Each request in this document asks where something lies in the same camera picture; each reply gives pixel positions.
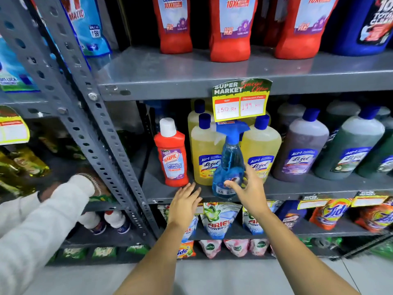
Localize person's left hand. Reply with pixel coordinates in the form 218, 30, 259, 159
167, 182, 203, 228

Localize person's right hand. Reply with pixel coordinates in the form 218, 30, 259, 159
224, 164, 271, 218

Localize blue glass cleaner spray bottle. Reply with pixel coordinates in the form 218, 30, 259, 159
212, 120, 251, 200

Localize person's left forearm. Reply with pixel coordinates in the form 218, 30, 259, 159
114, 220, 188, 295

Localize person's right forearm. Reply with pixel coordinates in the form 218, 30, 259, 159
247, 210, 360, 295

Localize green white detergent pouch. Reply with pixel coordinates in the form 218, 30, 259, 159
157, 204, 204, 243
242, 200, 284, 236
200, 202, 243, 241

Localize yellow floor cleaner bottle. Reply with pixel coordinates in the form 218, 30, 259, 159
240, 115, 282, 183
191, 113, 227, 186
187, 99, 215, 142

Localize pink handwash refill pouch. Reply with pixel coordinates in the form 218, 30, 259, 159
249, 238, 271, 257
199, 239, 223, 260
223, 239, 250, 258

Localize small red white-capped cleaner bottle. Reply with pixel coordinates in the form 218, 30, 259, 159
154, 117, 190, 188

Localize small orange detergent packet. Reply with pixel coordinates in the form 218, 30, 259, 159
176, 240, 197, 260

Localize dark blue detergent pouch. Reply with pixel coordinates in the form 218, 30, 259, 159
275, 200, 308, 230

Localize purple floor cleaner bottle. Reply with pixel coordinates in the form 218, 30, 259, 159
276, 95, 304, 132
272, 108, 330, 183

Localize white bottle with blue base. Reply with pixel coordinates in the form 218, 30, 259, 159
104, 210, 131, 235
77, 211, 107, 236

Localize yellow shelf label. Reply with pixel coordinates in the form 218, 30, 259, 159
350, 190, 390, 208
297, 194, 333, 210

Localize yellow and green price sign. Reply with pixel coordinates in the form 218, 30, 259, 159
211, 78, 273, 123

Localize green packet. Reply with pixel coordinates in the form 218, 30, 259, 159
88, 194, 118, 204

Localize row of green soap packets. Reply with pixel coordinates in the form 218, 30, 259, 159
46, 244, 151, 264

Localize grey metal shelving rack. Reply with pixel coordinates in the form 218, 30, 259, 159
0, 0, 393, 268

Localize green floor cleaner bottle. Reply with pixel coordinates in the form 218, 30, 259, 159
313, 106, 385, 181
356, 107, 393, 179
325, 100, 361, 135

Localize large red cleaner bottle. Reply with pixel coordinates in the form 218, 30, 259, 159
209, 0, 259, 63
252, 0, 284, 48
152, 0, 193, 55
274, 0, 340, 60

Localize yellow green dish liquid pouches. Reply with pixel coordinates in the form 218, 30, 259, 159
0, 146, 51, 197

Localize yellow price tag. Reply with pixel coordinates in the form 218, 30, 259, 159
0, 104, 30, 146

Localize large blue cleaner bottle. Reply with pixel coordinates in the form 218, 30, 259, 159
324, 0, 393, 57

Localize blue detergent refill pouch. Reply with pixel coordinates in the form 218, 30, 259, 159
58, 0, 112, 58

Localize blue and green detergent pouch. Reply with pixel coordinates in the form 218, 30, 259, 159
0, 35, 40, 93

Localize silver bracelet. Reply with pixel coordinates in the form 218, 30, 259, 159
76, 172, 103, 196

